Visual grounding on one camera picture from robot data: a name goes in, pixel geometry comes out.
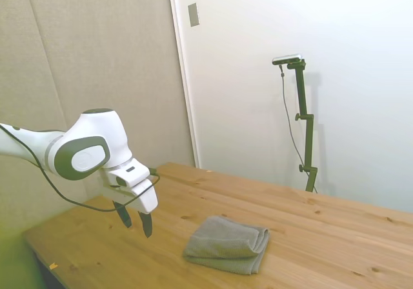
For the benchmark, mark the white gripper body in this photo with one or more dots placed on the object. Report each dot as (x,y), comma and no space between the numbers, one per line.
(145,200)

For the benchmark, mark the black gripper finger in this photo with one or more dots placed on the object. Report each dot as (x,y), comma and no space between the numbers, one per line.
(125,217)
(146,226)

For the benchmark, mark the grey terry towel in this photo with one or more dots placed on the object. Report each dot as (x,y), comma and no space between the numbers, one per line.
(226,245)

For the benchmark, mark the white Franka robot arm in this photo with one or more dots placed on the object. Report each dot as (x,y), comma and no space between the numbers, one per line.
(93,131)

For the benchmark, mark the small orange tape scrap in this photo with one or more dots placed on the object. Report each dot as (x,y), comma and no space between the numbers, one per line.
(53,265)

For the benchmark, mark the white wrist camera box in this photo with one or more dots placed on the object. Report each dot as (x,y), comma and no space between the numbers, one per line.
(132,173)

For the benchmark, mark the white door frame trim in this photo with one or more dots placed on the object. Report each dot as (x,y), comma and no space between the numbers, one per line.
(184,76)

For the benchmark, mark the dark green camera stand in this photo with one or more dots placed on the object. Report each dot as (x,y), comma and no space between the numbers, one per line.
(306,118)

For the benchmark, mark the grey wall plate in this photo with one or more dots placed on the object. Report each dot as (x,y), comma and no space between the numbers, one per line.
(194,15)

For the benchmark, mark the silver exterior camera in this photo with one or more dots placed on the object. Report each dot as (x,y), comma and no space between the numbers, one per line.
(287,58)

